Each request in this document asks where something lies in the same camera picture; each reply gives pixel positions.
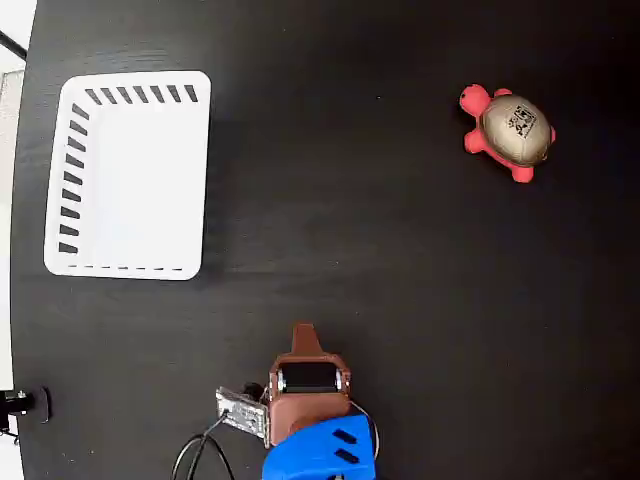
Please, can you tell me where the red turtle toy silver shell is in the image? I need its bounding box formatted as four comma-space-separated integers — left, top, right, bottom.
458, 83, 557, 184

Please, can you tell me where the white plastic basket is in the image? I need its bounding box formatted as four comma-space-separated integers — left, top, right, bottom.
43, 70, 213, 282

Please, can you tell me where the black table clamp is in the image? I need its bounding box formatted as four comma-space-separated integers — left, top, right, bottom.
0, 385, 53, 425

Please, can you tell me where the thin black rod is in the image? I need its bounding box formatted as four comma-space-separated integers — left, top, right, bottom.
0, 29, 29, 60

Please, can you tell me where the red white black servo cable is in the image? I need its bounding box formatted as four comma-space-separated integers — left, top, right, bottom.
348, 399, 382, 462

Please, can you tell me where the bare camera circuit board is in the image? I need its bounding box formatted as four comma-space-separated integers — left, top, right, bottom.
215, 382, 272, 448

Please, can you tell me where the black camera cable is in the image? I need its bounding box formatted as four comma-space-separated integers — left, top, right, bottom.
171, 413, 237, 480

